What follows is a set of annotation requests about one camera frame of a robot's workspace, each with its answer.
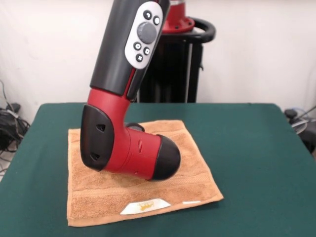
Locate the orange terry towel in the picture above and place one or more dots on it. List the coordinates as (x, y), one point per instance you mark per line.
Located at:
(192, 172)

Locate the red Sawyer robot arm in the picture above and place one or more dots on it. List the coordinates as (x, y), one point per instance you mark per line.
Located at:
(118, 61)

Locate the dark green table cloth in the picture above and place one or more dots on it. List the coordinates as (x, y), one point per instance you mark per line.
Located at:
(247, 148)

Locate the grey round stand base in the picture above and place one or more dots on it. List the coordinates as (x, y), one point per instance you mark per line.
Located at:
(299, 126)

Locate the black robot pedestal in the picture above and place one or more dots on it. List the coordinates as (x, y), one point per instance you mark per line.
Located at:
(177, 74)

